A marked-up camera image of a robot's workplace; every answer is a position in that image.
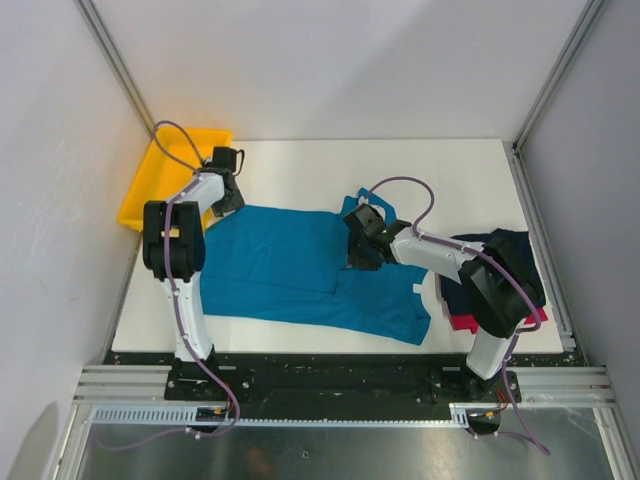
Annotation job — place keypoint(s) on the aluminium frame post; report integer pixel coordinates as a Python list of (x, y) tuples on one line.
[(572, 47), (115, 61)]

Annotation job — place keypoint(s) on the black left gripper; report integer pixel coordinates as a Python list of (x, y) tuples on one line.
[(235, 203)]

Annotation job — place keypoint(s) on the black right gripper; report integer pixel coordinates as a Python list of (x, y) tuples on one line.
[(354, 261)]

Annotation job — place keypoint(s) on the right aluminium frame post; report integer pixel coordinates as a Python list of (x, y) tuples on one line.
[(572, 47)]

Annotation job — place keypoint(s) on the folded red t shirt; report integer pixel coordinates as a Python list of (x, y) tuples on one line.
[(467, 322)]

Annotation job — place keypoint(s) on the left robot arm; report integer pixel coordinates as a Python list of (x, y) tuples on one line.
[(174, 244)]

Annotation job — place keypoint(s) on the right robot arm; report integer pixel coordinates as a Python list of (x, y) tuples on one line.
[(501, 290)]

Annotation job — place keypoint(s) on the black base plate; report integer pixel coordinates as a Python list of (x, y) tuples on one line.
[(390, 385)]

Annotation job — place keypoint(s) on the teal t shirt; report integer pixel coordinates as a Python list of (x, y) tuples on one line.
[(291, 266)]

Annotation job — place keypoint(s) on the yellow plastic tray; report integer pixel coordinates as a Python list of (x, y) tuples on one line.
[(159, 177)]

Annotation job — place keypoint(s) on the grey slotted cable duct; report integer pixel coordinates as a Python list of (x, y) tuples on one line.
[(445, 416)]

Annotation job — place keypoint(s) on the left aluminium frame post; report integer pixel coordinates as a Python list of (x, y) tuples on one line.
[(115, 61)]

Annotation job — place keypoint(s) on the folded navy t shirt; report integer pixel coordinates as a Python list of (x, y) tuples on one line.
[(453, 293)]

